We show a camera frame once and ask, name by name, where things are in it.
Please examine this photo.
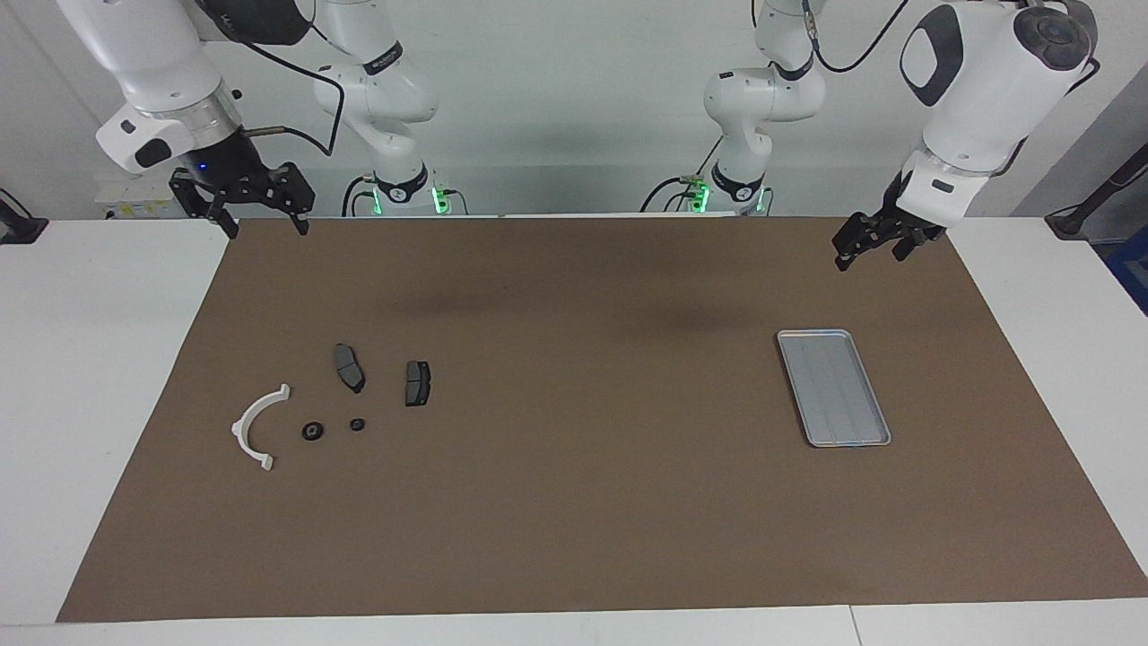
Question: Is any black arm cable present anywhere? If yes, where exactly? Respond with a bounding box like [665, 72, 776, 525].
[803, 0, 912, 74]
[235, 27, 347, 158]

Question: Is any black left base cable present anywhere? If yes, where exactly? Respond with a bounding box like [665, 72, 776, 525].
[639, 135, 727, 214]

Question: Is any dark curved brake pad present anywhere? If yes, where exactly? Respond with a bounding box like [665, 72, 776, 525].
[333, 344, 366, 395]

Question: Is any black table clamp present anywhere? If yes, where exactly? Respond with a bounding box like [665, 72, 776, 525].
[0, 188, 48, 245]

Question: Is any silver metal tray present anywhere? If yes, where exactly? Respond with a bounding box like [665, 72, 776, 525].
[777, 328, 892, 449]

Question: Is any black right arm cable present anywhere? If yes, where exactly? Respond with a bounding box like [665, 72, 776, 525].
[235, 27, 347, 158]

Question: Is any white box with labels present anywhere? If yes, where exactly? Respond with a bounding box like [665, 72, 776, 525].
[96, 175, 180, 219]

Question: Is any brown table mat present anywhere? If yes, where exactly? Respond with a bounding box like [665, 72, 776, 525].
[56, 215, 1148, 623]

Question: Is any blue crate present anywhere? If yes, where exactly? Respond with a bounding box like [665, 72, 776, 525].
[1108, 229, 1148, 315]

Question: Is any white curved plastic bracket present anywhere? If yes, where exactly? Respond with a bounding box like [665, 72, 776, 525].
[230, 383, 292, 473]

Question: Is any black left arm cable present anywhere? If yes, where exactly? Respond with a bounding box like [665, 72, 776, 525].
[803, 0, 912, 74]

